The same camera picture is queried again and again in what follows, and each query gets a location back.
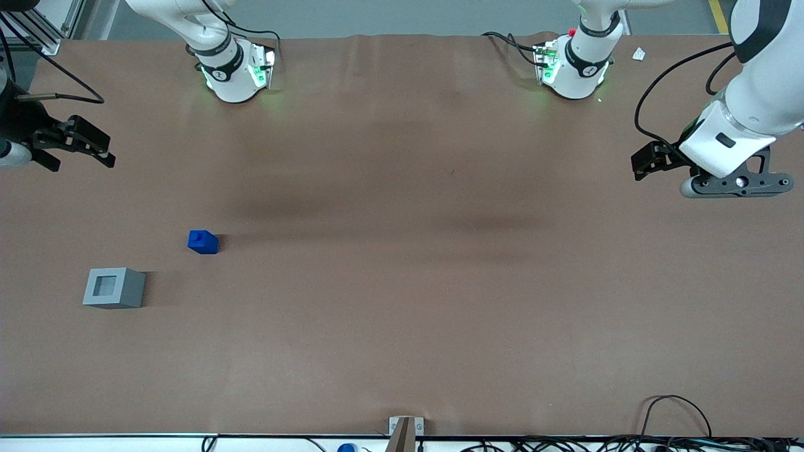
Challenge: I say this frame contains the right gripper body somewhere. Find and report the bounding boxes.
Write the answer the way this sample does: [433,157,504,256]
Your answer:
[0,80,52,150]

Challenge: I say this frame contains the blue plastic part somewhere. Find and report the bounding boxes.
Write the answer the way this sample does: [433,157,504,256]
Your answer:
[187,230,220,256]

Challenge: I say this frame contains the gray square base block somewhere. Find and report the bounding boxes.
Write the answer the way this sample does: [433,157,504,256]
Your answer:
[82,267,147,310]

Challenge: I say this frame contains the brown table cover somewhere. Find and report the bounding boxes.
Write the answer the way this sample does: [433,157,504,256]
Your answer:
[0,31,804,438]

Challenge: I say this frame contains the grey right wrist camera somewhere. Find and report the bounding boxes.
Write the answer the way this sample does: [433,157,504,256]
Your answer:
[0,139,33,169]

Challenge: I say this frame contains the long black left wrist cable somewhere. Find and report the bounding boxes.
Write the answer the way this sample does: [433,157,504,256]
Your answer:
[634,41,736,165]

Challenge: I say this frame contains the short black left wrist cable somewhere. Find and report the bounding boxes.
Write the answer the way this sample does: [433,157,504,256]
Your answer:
[705,52,737,97]

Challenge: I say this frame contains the aluminium frame profile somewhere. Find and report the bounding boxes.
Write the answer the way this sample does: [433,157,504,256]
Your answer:
[0,0,87,56]

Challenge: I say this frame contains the black left arm base cable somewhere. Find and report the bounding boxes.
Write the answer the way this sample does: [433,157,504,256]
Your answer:
[481,31,542,67]

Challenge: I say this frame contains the black looped cable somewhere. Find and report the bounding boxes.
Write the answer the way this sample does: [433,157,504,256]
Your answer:
[639,395,713,440]

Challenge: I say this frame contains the black tangled cable bundle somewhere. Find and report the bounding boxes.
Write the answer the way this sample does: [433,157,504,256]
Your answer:
[462,436,804,452]

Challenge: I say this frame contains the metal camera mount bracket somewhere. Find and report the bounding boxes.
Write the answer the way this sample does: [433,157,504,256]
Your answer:
[388,416,425,452]

